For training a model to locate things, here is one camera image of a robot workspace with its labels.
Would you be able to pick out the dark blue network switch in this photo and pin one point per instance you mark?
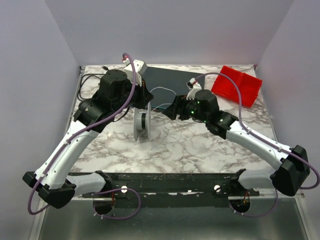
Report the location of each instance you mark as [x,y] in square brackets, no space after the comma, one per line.
[167,81]

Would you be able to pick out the white cable spool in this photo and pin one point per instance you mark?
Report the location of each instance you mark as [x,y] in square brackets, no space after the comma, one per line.
[142,123]

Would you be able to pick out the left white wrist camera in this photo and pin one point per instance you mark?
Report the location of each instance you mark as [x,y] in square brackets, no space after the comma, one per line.
[139,67]

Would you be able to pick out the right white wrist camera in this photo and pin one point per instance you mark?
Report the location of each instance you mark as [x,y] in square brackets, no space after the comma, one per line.
[193,87]

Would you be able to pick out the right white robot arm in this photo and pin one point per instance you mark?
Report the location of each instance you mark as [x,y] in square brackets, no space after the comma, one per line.
[287,165]

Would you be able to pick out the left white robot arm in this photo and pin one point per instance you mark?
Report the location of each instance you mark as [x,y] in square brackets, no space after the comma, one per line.
[117,90]

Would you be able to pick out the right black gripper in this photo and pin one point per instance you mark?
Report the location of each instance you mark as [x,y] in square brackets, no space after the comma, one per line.
[177,107]

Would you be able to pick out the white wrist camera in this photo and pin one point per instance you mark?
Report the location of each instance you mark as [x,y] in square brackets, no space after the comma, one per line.
[193,87]
[139,67]

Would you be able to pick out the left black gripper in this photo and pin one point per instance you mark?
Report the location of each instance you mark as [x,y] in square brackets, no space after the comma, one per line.
[144,97]

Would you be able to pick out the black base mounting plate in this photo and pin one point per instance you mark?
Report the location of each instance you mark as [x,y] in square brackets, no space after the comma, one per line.
[172,190]

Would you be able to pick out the red plastic bin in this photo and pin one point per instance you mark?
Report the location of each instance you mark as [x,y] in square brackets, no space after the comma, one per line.
[248,86]

